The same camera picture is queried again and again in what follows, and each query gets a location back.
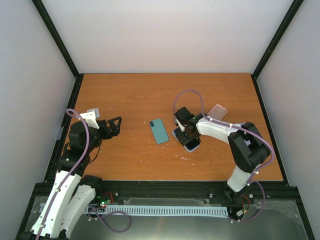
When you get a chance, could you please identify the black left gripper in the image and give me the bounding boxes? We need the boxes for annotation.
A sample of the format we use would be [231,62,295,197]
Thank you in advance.
[84,116,123,153]

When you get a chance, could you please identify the teal green phone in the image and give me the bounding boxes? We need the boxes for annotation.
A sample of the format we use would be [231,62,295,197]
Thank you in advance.
[149,118,169,145]

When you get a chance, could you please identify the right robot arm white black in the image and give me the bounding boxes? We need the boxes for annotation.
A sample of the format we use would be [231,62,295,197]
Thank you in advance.
[172,107,273,202]

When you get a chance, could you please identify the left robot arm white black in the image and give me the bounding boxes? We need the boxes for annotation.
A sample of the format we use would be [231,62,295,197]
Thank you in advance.
[18,112,122,240]

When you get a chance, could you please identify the pink phone case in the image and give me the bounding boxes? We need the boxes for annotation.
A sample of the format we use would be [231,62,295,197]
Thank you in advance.
[207,104,228,121]

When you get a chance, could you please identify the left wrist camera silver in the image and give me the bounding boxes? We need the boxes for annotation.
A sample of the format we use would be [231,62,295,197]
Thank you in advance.
[86,108,100,119]

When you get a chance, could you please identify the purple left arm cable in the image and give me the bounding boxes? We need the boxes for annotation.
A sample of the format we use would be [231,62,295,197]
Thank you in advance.
[33,108,91,240]

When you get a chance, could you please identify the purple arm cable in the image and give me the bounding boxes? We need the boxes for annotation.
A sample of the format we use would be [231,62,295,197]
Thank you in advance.
[33,108,91,240]
[172,89,276,223]

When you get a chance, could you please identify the left electronics board red wires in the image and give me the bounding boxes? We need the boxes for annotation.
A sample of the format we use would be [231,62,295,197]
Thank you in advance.
[96,191,115,207]

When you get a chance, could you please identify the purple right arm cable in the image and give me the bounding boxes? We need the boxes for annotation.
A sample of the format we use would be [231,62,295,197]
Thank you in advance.
[172,89,276,223]

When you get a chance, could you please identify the light blue cable duct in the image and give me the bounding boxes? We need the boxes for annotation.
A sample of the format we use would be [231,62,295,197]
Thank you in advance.
[96,205,228,218]

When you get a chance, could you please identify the right connector orange wires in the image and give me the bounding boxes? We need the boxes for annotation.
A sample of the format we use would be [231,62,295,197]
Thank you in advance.
[234,193,254,218]

